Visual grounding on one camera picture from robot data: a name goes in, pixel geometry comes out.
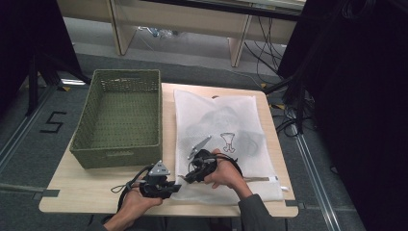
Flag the person's right hand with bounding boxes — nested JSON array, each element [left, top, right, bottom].
[[203, 147, 248, 195]]

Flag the white mesh laundry bag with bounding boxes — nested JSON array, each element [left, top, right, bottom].
[[171, 89, 291, 207]]

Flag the green woven basket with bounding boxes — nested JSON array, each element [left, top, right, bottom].
[[69, 68, 164, 170]]

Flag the metal floor rail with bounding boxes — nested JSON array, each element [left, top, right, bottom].
[[286, 109, 343, 231], [0, 84, 63, 174]]

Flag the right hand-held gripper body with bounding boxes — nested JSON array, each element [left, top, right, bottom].
[[187, 135, 219, 181]]

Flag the right hand-held gripper black cable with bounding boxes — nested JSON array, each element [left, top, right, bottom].
[[214, 152, 243, 178]]

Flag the black curtain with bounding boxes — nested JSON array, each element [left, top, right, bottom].
[[0, 0, 83, 114], [277, 0, 408, 231]]

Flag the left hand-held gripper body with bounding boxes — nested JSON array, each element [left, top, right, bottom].
[[139, 160, 171, 199]]

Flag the clear plastic wrap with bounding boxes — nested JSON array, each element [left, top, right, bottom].
[[138, 26, 179, 39]]

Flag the black floor cables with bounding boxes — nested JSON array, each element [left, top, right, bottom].
[[268, 102, 319, 139]]

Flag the person's left hand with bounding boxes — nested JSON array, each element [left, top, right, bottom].
[[122, 187, 165, 223]]

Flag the black metal stand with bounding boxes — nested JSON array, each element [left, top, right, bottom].
[[24, 52, 92, 117], [264, 64, 317, 136]]

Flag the grey floor tape strip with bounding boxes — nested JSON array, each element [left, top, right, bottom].
[[285, 198, 325, 211], [0, 182, 61, 200]]

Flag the hanging black cables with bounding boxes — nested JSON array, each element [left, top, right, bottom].
[[242, 15, 287, 85]]

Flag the beige garment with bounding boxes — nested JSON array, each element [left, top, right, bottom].
[[184, 103, 268, 159]]

